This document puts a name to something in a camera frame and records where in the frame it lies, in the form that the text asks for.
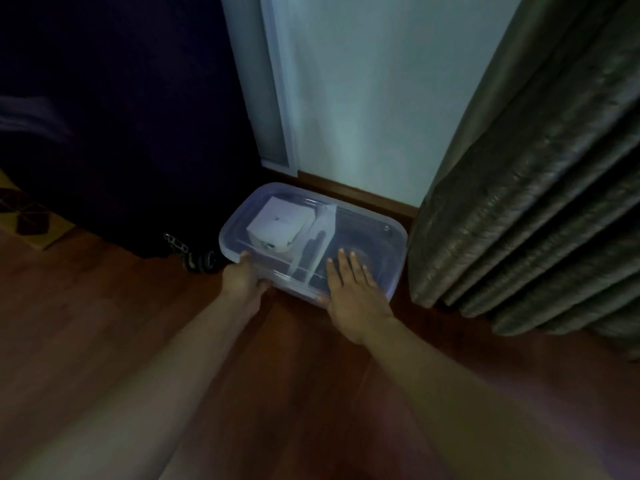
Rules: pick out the person's right hand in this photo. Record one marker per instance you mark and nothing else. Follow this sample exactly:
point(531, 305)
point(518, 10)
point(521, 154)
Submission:
point(357, 307)

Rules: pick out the person's left hand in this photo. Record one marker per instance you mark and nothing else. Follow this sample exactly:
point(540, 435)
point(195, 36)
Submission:
point(241, 282)

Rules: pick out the person's right little finger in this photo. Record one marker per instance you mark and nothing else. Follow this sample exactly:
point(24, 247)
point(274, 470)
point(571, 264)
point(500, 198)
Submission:
point(370, 278)

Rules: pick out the person's right thumb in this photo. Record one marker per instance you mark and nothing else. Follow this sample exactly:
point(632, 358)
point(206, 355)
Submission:
point(324, 299)

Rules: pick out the person's right middle finger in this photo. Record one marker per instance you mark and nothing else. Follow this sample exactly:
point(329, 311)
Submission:
point(345, 267)

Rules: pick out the person's left thumb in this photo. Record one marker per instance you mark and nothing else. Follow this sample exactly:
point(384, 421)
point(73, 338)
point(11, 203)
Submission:
point(245, 260)

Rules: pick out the clear plastic storage box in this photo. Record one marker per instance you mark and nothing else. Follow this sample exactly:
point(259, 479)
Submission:
point(305, 214)

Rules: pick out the person's left forearm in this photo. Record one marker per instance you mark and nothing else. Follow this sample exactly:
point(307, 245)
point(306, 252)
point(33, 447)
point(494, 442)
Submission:
point(150, 389)

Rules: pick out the person's right forearm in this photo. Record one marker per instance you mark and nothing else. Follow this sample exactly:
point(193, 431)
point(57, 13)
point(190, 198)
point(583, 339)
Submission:
point(465, 414)

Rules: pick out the white plastic pouch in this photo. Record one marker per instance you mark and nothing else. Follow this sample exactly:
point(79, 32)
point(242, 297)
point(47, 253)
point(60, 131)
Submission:
point(317, 239)

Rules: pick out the small white cardboard box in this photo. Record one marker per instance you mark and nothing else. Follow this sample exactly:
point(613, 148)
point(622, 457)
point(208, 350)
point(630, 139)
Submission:
point(277, 227)

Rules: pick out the brown wooden skirting board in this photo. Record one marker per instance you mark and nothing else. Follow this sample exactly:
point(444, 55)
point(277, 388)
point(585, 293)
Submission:
point(360, 193)

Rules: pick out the dark suitcase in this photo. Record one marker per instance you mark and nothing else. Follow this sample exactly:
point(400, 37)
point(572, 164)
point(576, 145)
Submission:
point(125, 119)

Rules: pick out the grey pleated curtain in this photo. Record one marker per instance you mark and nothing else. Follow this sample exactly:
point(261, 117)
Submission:
point(540, 184)

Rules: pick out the brown patterned cardboard box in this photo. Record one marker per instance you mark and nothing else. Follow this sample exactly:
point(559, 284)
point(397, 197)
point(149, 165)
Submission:
point(25, 214)

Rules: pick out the white door frame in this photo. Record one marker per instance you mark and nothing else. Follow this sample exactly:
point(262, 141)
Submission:
point(280, 84)

